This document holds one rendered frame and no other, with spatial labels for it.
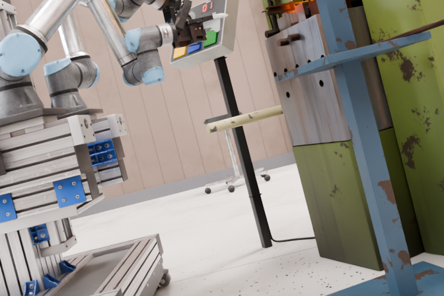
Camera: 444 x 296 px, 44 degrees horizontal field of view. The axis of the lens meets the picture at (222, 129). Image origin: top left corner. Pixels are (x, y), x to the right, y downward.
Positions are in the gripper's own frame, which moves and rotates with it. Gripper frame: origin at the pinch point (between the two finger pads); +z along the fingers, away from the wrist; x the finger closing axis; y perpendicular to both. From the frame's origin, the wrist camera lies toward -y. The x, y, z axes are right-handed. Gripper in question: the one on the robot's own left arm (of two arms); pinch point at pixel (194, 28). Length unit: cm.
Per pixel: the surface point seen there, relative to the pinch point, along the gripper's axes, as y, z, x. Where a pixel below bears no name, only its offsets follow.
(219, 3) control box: 17.3, 10.3, -2.4
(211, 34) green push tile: 1.3, 9.5, -0.6
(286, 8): -4.5, 4.6, -46.1
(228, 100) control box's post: -19.4, 33.6, 8.1
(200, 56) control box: -5.4, 13.0, 8.4
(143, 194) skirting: 7, 209, 290
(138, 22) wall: 170, 145, 261
